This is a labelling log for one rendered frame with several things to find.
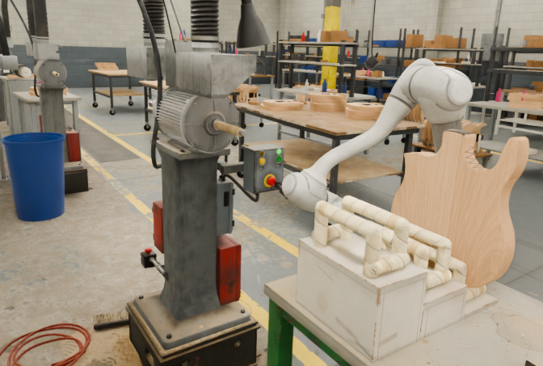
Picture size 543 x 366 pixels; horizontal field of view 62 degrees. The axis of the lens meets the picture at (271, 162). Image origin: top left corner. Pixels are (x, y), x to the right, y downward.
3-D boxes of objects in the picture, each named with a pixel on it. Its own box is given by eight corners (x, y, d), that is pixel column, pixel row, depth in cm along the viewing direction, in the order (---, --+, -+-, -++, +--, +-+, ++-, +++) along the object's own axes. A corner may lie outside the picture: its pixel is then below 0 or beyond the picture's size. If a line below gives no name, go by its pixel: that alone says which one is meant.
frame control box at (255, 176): (218, 194, 219) (218, 141, 213) (255, 187, 231) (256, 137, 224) (244, 209, 199) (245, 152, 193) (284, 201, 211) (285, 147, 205)
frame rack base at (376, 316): (293, 302, 115) (296, 239, 111) (338, 286, 123) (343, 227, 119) (372, 363, 93) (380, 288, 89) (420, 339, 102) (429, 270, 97)
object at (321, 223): (310, 243, 109) (312, 206, 107) (320, 241, 111) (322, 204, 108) (318, 248, 106) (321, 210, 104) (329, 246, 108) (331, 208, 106)
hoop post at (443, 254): (430, 279, 110) (435, 243, 108) (438, 275, 112) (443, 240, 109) (441, 284, 107) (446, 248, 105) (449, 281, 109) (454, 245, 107)
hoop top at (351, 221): (312, 212, 107) (313, 200, 106) (322, 210, 109) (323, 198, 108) (373, 243, 91) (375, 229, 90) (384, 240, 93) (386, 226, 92)
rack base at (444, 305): (338, 287, 123) (340, 256, 121) (380, 272, 132) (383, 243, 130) (420, 341, 101) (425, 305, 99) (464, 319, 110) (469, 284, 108)
